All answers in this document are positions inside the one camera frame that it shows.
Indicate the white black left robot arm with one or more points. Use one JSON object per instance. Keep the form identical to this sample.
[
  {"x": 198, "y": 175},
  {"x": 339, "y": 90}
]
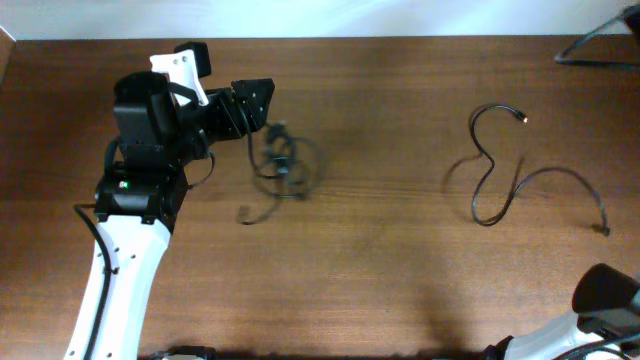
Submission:
[{"x": 162, "y": 128}]

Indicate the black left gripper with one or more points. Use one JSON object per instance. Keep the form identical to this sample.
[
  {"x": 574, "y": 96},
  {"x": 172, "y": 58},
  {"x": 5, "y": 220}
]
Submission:
[{"x": 252, "y": 119}]

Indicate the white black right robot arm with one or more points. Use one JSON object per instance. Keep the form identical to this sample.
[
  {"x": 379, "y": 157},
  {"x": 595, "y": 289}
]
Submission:
[{"x": 603, "y": 323}]

